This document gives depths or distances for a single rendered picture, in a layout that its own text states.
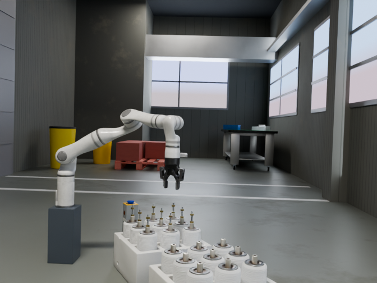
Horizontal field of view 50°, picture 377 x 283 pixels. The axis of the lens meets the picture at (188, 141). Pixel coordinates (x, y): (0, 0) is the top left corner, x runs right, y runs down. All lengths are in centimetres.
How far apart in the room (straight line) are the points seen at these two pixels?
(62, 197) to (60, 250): 28
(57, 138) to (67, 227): 475
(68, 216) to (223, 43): 717
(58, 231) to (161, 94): 803
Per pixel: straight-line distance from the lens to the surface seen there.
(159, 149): 751
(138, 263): 192
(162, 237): 200
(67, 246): 233
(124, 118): 213
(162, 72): 1017
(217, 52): 897
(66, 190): 230
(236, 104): 1010
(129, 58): 893
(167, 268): 168
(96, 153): 792
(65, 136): 697
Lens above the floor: 76
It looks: 2 degrees down
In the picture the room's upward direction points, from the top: 2 degrees clockwise
